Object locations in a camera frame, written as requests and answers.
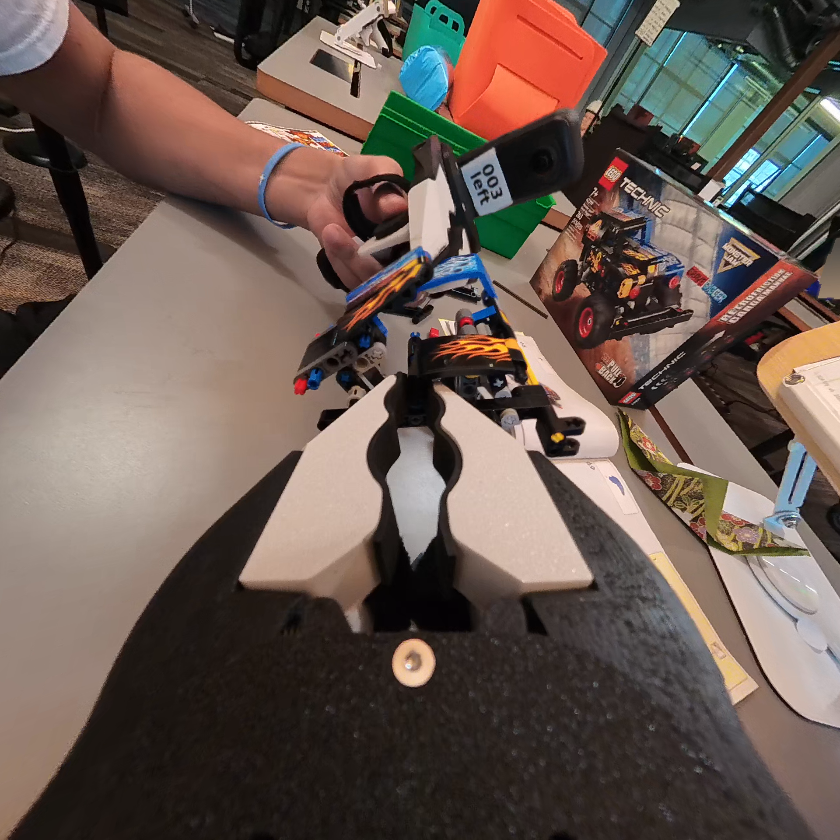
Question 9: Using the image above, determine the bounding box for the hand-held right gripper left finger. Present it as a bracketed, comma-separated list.
[238, 374, 421, 634]

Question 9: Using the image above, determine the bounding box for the black stool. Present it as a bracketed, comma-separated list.
[0, 98, 106, 281]

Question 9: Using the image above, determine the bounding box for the colourful sticker sheet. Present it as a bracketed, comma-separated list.
[246, 120, 349, 159]

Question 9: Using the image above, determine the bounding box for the light blue clamp bracket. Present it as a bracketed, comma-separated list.
[761, 438, 823, 534]

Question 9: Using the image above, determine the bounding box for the large white sheet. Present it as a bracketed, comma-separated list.
[676, 462, 840, 731]

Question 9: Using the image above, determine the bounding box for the person's left hand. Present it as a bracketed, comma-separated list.
[295, 151, 413, 291]

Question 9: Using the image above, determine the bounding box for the yellow edged paper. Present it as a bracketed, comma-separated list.
[556, 458, 760, 707]

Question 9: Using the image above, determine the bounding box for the floral green paper bag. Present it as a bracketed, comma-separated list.
[617, 407, 812, 559]

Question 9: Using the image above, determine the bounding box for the orange plastic bin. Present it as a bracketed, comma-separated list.
[449, 0, 609, 143]

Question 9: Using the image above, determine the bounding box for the blue wristband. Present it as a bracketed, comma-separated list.
[257, 141, 310, 230]

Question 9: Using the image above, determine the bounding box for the round wooden table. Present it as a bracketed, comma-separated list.
[756, 323, 840, 494]

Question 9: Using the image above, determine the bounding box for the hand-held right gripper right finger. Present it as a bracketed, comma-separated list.
[427, 379, 595, 631]

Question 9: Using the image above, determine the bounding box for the white paper sign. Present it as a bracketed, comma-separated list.
[634, 0, 682, 47]

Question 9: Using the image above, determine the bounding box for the white hand-held tool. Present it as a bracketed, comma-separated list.
[318, 0, 402, 70]

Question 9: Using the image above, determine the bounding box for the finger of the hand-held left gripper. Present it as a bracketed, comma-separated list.
[357, 223, 435, 263]
[407, 187, 462, 260]

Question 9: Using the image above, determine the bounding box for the round magnifier lens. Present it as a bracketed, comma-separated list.
[747, 550, 823, 619]

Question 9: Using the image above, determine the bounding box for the blue hair net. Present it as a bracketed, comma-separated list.
[398, 45, 455, 113]

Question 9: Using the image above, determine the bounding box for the green plastic bin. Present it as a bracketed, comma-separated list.
[361, 91, 556, 259]

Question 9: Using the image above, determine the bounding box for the blue flame lego body section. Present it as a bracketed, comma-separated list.
[293, 251, 500, 403]

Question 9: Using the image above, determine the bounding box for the person's left forearm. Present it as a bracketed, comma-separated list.
[0, 0, 309, 227]

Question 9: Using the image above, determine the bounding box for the teal plastic bin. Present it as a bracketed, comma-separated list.
[402, 0, 467, 64]

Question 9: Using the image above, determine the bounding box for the white box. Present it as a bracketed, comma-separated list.
[777, 357, 840, 448]

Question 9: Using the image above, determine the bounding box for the black lego truck chassis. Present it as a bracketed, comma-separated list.
[407, 307, 586, 458]

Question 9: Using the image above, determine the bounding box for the thin dark rod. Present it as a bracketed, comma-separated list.
[492, 280, 550, 320]

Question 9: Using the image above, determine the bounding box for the white instruction booklet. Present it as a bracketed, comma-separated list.
[512, 330, 622, 462]

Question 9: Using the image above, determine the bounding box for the lego truck set box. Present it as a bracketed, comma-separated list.
[529, 147, 819, 412]

